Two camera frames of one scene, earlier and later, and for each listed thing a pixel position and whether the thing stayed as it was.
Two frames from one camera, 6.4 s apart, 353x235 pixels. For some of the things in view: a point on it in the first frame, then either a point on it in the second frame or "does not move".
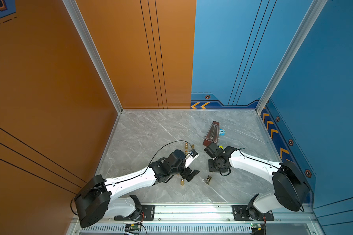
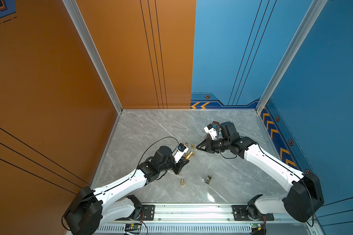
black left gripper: [186, 174] to [179, 164]
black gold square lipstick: [208, 179] does not move
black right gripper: [210, 169] to [208, 145]
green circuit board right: [256, 225] does not move
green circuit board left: [133, 226] does not move
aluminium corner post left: [79, 21] does not move
